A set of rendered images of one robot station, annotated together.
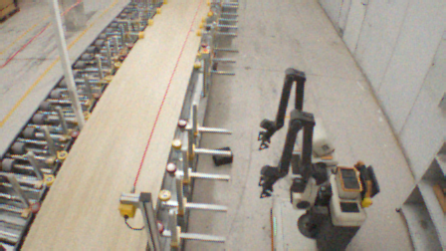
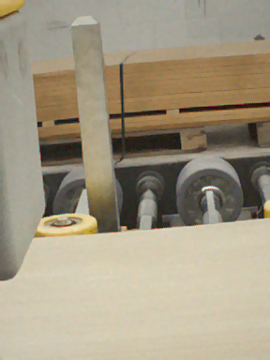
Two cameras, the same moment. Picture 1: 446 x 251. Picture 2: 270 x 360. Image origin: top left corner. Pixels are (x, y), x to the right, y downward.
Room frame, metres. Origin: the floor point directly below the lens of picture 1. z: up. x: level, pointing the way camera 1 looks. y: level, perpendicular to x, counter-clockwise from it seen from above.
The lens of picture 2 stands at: (2.76, -0.09, 1.23)
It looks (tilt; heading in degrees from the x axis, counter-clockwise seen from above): 13 degrees down; 92
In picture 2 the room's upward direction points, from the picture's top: 6 degrees counter-clockwise
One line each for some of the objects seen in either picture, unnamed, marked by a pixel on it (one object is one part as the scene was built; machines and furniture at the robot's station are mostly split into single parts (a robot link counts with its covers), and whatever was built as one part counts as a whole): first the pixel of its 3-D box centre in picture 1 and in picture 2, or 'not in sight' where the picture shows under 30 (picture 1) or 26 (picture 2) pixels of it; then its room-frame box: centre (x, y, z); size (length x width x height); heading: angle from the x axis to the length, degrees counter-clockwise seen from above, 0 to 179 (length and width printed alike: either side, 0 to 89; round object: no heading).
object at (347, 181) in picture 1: (347, 182); not in sight; (1.46, -0.96, 0.87); 0.23 x 0.15 x 0.11; 179
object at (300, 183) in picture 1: (299, 168); not in sight; (1.46, -0.56, 0.99); 0.28 x 0.16 x 0.22; 179
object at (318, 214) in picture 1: (307, 203); not in sight; (1.40, -0.68, 0.68); 0.28 x 0.27 x 0.25; 179
